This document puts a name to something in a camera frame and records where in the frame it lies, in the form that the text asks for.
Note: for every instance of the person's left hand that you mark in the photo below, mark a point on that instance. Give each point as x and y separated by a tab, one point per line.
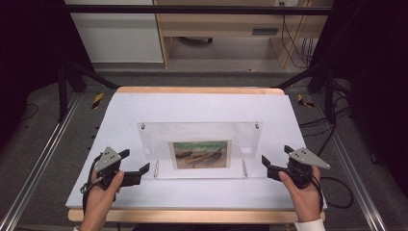
97	202

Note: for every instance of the black metal stand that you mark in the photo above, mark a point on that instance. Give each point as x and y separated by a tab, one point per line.
62	93
329	96

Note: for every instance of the aluminium floor rail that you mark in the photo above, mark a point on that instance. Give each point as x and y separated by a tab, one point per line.
352	166
38	160

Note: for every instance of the person's white sleeve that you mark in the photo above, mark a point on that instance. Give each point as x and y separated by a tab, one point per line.
309	225

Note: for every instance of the person's right hand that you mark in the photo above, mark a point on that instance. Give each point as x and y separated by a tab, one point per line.
304	200

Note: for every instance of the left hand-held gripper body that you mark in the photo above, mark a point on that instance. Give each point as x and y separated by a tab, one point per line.
107	160

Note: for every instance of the yellow clamp right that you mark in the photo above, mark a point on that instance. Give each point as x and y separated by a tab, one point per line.
303	102

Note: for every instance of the yellow clamp left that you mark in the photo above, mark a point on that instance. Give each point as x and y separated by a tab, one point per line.
97	100

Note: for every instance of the clear acrylic photo frame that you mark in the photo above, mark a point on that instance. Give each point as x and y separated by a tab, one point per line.
198	131

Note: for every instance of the yellow clamp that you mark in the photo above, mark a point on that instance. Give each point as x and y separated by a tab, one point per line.
97	100
303	102

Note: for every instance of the silver metal frame pin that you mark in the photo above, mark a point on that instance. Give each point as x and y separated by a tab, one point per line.
143	126
257	126
156	168

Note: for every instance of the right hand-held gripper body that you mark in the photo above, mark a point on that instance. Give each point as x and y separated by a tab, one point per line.
304	159

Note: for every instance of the white cabinet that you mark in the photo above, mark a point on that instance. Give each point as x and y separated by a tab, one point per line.
118	35

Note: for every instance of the dark curtain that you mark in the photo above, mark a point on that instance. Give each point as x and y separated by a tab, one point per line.
29	48
375	80

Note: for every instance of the painted landscape picture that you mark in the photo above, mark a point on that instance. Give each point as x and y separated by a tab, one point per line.
200	154

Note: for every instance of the white work board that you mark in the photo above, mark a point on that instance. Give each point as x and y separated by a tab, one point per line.
192	216

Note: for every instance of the white table cover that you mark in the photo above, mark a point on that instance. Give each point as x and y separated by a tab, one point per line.
198	106

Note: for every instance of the light wooden desk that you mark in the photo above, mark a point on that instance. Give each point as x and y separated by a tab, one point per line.
224	22

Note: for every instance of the black horizontal bar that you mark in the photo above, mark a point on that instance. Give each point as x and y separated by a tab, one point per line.
192	9

